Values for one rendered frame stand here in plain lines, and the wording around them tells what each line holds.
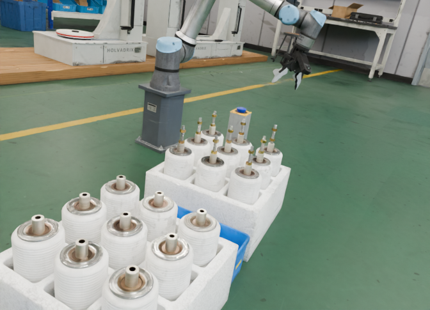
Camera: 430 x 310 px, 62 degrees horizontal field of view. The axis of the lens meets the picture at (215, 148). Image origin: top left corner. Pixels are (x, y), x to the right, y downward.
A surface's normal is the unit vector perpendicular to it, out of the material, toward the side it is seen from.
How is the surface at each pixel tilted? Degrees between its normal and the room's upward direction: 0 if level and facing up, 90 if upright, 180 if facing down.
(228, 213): 90
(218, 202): 90
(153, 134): 90
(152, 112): 90
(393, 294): 0
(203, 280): 0
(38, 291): 0
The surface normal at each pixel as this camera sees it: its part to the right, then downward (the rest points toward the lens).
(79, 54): 0.81, 0.33
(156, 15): -0.57, 0.23
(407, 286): 0.15, -0.92
